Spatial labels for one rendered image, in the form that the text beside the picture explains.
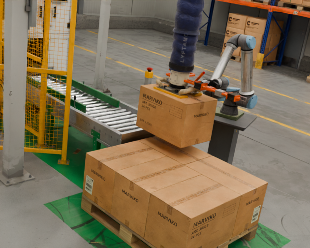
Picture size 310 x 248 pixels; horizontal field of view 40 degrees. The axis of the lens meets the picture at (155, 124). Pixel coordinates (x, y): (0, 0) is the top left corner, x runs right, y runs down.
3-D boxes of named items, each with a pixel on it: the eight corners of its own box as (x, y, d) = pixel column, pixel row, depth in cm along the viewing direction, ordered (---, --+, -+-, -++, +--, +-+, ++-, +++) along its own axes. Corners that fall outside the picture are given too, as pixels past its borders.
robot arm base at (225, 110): (221, 109, 459) (223, 100, 457) (239, 112, 455) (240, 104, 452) (218, 113, 442) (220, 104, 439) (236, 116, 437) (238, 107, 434)
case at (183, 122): (135, 125, 410) (140, 85, 396) (165, 120, 436) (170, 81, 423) (180, 148, 370) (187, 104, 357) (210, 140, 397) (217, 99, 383)
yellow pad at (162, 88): (153, 88, 392) (153, 83, 390) (160, 87, 399) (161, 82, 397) (180, 99, 370) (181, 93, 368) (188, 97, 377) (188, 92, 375)
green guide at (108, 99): (42, 72, 589) (43, 66, 586) (49, 72, 596) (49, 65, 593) (117, 108, 487) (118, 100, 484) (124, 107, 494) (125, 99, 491)
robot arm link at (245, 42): (243, 102, 445) (244, 31, 410) (258, 106, 434) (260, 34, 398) (235, 108, 436) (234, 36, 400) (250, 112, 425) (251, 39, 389)
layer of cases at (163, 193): (82, 193, 380) (85, 152, 366) (160, 168, 448) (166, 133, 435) (181, 266, 303) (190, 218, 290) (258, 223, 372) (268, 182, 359)
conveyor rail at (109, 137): (3, 86, 555) (3, 72, 548) (7, 86, 558) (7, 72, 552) (117, 153, 407) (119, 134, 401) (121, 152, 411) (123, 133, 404)
